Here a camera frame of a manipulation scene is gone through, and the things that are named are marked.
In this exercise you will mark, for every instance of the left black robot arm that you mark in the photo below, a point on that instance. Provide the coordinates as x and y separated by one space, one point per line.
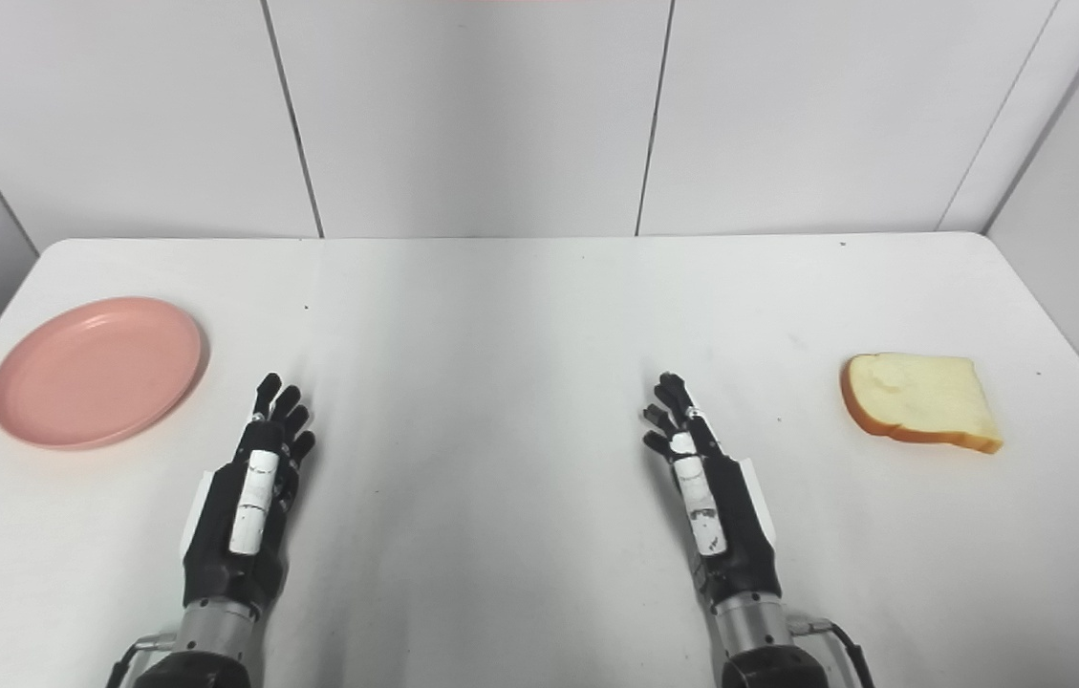
205 645

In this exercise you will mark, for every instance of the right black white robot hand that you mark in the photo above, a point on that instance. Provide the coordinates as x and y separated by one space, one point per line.
716 516

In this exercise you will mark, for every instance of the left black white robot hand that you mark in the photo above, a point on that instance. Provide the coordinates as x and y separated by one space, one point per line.
252 516

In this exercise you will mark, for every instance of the pink round plate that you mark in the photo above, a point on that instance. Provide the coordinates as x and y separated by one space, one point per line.
97 372

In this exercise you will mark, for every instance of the slice of white bread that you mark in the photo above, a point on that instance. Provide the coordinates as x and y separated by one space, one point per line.
921 399

